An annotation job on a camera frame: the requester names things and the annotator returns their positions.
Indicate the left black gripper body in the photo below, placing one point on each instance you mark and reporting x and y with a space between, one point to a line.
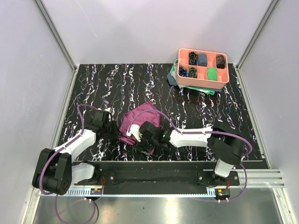
111 131

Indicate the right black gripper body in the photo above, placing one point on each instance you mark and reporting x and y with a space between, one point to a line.
149 144

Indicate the purple cloth napkin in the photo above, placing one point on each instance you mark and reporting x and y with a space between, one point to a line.
146 112

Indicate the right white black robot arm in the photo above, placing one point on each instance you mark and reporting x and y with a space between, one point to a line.
227 147

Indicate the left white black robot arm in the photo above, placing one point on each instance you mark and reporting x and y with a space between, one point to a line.
55 171

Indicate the green rolled napkin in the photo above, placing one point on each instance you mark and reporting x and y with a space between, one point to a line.
212 74

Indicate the blue rolled napkin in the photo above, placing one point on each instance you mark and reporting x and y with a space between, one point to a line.
202 60

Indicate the dark patterned rolled napkin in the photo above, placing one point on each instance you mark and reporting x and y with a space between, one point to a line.
220 61

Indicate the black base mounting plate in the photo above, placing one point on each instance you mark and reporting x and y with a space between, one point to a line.
116 172

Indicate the colourful band bundle left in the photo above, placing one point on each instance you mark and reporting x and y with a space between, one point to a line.
182 72

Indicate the colourful band bundle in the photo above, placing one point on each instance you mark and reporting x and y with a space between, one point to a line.
192 72
193 58
182 72

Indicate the colourful band bundle middle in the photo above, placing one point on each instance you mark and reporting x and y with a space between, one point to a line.
192 72

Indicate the pink compartment tray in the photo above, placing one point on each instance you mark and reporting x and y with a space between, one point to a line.
201 81

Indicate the colourful band bundle top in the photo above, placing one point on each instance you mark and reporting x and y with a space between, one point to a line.
193 58

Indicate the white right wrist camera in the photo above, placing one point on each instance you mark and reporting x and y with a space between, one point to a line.
134 131

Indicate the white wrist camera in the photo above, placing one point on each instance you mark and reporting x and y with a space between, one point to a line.
134 131
104 112

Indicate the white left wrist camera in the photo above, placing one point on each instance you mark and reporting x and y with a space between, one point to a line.
104 112

